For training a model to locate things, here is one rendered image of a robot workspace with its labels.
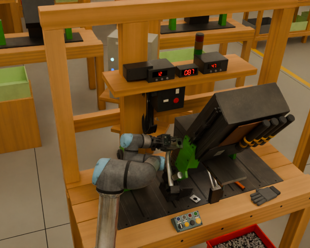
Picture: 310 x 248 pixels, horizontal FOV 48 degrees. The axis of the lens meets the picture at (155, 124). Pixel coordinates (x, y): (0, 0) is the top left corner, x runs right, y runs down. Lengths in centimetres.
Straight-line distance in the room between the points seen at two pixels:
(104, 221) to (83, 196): 68
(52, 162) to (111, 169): 247
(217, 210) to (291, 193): 50
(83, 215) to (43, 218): 127
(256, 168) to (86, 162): 197
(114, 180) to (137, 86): 63
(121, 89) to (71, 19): 42
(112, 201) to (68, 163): 75
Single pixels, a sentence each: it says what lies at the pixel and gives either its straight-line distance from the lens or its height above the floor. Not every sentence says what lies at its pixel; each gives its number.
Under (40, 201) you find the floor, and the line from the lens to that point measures 346.
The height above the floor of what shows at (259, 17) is 60.
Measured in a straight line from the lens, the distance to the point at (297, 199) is 237.
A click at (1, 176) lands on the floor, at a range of 384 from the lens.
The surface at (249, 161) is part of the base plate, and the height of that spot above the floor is 90.
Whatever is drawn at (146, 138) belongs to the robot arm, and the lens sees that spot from 185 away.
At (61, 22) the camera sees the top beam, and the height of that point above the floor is 188.
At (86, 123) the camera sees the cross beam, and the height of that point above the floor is 124.
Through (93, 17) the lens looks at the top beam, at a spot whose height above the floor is 189.
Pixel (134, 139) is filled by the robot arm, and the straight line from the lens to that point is 181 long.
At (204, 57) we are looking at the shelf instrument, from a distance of 210.
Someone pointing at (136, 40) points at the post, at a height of 175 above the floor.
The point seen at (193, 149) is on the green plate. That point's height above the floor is 125.
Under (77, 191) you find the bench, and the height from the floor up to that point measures 88.
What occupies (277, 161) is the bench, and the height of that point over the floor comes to 88.
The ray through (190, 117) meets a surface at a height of 124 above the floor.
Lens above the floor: 241
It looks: 33 degrees down
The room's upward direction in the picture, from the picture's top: 2 degrees clockwise
